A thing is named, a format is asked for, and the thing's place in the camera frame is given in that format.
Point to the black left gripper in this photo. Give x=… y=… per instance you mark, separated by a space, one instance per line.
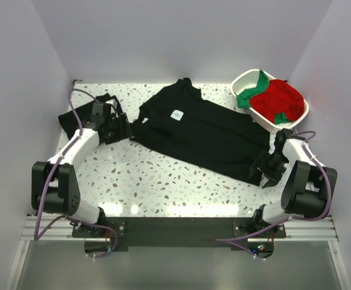
x=121 y=127

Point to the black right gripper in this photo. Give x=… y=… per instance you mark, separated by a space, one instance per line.
x=263 y=167

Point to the black t-shirt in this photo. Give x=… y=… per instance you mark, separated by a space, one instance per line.
x=179 y=123
x=68 y=121

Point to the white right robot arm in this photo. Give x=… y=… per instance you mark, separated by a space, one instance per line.
x=308 y=191

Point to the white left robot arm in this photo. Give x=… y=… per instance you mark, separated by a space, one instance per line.
x=54 y=185

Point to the folded black t-shirt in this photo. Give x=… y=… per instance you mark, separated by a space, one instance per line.
x=68 y=121

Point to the red t-shirt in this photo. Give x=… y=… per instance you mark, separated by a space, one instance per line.
x=280 y=103

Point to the green t-shirt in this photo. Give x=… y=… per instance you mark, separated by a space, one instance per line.
x=243 y=99

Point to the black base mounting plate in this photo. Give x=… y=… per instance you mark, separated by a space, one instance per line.
x=123 y=233

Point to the white plastic laundry basket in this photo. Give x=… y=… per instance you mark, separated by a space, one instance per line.
x=248 y=80

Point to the aluminium frame rail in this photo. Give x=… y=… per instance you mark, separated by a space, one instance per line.
x=302 y=231

